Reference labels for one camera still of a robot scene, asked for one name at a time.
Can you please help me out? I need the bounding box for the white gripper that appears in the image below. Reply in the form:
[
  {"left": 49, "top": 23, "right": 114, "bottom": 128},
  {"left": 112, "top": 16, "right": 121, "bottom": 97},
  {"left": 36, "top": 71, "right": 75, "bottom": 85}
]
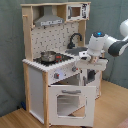
[{"left": 75, "top": 49, "right": 110, "bottom": 72}]

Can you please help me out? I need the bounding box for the white oven door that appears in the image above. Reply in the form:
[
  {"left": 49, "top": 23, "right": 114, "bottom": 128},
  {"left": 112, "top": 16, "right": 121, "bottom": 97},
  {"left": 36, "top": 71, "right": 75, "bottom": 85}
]
[{"left": 49, "top": 85, "right": 96, "bottom": 127}]

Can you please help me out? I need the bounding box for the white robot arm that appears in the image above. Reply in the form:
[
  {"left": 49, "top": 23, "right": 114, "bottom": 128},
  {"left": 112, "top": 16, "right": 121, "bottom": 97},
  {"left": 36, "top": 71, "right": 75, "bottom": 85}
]
[{"left": 76, "top": 19, "right": 128, "bottom": 71}]

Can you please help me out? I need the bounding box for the wooden toy kitchen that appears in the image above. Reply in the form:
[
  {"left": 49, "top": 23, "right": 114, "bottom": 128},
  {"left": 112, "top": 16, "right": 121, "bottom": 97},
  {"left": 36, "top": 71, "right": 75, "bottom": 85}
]
[{"left": 20, "top": 1, "right": 107, "bottom": 127}]

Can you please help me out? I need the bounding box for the grey toy sink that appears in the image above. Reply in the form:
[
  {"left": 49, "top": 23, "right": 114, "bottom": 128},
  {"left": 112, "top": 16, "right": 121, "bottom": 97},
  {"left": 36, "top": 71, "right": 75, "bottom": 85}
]
[{"left": 65, "top": 47, "right": 87, "bottom": 56}]

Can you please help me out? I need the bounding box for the right oven knob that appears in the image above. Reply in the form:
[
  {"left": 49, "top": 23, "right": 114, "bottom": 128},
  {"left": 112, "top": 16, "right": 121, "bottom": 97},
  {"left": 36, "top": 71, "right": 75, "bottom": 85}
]
[{"left": 72, "top": 66, "right": 78, "bottom": 72}]

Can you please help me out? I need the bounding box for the oven knob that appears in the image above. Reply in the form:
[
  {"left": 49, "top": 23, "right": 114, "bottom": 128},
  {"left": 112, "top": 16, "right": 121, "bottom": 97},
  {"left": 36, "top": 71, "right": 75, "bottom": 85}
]
[
  {"left": 72, "top": 66, "right": 78, "bottom": 72},
  {"left": 54, "top": 73, "right": 60, "bottom": 79}
]

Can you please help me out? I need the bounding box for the black toy faucet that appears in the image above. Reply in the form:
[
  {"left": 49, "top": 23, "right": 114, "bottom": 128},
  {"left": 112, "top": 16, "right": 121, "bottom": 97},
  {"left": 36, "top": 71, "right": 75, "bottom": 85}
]
[{"left": 67, "top": 33, "right": 83, "bottom": 49}]

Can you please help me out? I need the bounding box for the white cabinet door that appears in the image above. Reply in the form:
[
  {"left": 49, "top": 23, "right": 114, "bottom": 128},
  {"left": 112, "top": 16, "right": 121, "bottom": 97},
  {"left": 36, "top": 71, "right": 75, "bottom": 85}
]
[{"left": 80, "top": 69, "right": 102, "bottom": 98}]

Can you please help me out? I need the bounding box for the black toy stovetop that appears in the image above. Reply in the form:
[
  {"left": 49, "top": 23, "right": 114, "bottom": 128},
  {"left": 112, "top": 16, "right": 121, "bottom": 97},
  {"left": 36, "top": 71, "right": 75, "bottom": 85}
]
[{"left": 34, "top": 53, "right": 71, "bottom": 67}]

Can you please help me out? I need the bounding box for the left oven knob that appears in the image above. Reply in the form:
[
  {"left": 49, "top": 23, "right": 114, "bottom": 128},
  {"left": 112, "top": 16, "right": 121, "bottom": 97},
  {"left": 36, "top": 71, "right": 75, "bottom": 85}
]
[{"left": 54, "top": 73, "right": 60, "bottom": 79}]

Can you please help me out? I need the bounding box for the metal toy pot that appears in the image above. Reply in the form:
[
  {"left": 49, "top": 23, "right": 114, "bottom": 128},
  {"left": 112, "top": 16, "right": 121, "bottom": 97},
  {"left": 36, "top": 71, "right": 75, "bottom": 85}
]
[{"left": 41, "top": 51, "right": 56, "bottom": 62}]

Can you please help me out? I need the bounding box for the toy microwave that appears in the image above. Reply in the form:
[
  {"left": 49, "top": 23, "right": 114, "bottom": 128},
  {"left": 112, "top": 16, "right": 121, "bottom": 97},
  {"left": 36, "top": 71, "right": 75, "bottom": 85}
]
[{"left": 67, "top": 3, "right": 90, "bottom": 21}]

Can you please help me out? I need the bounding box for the grey range hood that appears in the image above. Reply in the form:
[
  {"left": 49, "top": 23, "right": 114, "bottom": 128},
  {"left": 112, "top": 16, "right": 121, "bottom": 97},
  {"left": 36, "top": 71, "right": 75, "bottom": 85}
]
[{"left": 35, "top": 5, "right": 64, "bottom": 27}]

